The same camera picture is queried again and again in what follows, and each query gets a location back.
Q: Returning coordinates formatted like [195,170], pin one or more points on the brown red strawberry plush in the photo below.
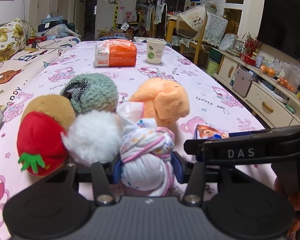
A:
[39,142]

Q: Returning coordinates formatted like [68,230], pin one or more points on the cream tv cabinet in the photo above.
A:
[275,105]

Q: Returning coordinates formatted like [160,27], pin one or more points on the orange tissue package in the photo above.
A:
[115,53]

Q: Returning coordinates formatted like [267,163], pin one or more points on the pink cartoon tablecloth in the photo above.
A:
[210,103]

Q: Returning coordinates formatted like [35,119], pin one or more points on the green knit hat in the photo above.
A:
[88,92]

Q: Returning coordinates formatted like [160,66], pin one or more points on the wooden chair with covers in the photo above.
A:
[203,27]

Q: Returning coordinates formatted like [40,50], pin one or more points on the white fluffy pompom ball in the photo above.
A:
[94,137]

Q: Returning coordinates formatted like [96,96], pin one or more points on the white paper cup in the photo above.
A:
[155,51]

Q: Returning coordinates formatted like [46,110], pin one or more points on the orange fleece sock ball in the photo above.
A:
[164,100]

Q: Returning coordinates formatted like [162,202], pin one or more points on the giraffe height wall sticker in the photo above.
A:
[117,19]

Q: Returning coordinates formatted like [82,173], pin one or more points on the blue white tissue pack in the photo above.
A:
[208,132]

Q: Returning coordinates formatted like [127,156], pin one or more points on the white pink knotted cloth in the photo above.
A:
[145,151]

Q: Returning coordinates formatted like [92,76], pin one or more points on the cartoon sofa cover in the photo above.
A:
[23,66]

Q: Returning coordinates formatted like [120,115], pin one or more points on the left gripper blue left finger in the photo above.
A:
[117,170]

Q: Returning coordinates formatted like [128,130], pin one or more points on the green waste bin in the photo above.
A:
[212,67]

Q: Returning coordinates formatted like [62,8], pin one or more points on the person right hand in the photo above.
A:
[295,201]

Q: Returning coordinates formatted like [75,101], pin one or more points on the black television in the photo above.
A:
[280,26]

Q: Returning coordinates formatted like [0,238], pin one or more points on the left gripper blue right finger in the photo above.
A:
[177,163]

